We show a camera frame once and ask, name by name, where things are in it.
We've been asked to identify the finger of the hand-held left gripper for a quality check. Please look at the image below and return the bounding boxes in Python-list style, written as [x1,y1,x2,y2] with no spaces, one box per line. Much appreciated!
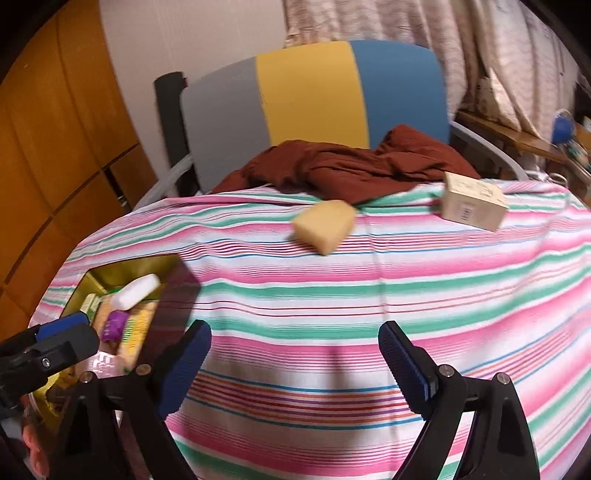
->
[27,322,101,376]
[28,311,90,344]

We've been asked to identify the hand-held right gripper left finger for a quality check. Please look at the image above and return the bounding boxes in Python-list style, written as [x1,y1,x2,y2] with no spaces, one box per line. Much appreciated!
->
[48,320,213,480]

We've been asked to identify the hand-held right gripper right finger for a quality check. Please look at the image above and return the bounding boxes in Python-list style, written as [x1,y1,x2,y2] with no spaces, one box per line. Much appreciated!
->
[378,320,541,480]

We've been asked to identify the green carton box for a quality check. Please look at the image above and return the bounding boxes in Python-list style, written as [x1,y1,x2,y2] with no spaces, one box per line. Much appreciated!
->
[78,293,105,319]

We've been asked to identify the pink roll packet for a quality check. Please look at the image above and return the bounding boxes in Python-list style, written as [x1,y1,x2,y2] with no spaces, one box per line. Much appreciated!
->
[90,353,125,377]

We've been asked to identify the small purple packet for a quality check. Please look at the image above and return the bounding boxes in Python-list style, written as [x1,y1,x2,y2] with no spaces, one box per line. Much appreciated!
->
[102,310,130,343]

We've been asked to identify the wide green cracker packet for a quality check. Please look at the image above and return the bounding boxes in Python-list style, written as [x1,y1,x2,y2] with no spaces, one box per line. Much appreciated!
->
[117,307,155,370]

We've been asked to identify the golden tin box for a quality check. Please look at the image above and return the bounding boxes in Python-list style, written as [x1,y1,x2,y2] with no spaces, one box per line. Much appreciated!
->
[34,255,202,430]

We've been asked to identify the white bar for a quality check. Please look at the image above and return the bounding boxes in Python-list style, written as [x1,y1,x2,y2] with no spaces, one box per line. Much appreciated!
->
[112,273,161,311]

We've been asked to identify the large yellow soap block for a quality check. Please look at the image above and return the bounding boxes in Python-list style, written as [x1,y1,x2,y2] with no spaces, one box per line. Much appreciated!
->
[290,199,358,256]

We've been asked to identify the cream carton box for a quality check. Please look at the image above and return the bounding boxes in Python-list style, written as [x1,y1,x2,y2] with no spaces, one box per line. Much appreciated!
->
[438,172,509,232]

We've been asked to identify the person's left hand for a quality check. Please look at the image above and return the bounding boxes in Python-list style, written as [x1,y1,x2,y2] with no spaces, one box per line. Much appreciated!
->
[21,406,63,480]

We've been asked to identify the striped tablecloth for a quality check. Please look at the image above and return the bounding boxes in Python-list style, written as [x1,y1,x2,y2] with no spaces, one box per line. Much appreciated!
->
[28,178,591,480]

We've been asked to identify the wooden wardrobe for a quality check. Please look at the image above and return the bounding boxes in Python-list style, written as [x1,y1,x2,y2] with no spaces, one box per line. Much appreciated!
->
[0,4,155,342]

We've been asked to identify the brown cloth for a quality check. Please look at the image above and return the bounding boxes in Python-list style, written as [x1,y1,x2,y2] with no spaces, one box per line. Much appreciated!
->
[210,124,482,206]

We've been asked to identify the black rolled mat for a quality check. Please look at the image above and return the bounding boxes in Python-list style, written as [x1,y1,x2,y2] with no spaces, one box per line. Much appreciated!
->
[154,71,197,195]

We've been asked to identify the wooden shelf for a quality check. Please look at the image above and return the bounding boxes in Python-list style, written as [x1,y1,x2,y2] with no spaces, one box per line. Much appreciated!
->
[455,108,591,204]

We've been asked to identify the blue round object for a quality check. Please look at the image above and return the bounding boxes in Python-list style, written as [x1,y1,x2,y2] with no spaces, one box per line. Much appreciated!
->
[553,111,575,145]

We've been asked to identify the tricolour chair backrest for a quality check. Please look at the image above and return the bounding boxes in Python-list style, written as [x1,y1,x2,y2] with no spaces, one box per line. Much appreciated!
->
[131,40,529,213]

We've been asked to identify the patterned curtain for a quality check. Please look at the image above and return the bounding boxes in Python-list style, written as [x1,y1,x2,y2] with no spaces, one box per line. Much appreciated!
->
[281,0,591,139]

